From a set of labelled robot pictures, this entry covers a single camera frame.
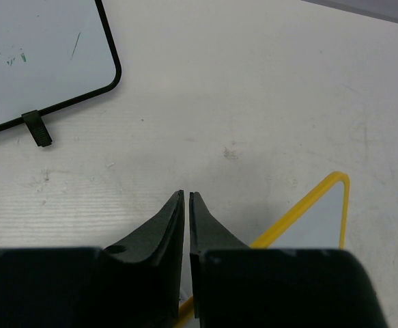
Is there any black framed whiteboard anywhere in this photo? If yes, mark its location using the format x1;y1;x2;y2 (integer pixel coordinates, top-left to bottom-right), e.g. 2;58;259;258
0;1;122;147

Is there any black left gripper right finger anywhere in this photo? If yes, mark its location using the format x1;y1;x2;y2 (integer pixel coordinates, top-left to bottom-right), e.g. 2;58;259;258
189;192;249;318

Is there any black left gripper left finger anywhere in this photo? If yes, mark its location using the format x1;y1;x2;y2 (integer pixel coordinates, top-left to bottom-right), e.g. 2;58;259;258
104;190;184;327

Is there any yellow framed whiteboard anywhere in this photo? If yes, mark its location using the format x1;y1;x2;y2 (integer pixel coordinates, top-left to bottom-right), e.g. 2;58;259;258
177;172;350;327

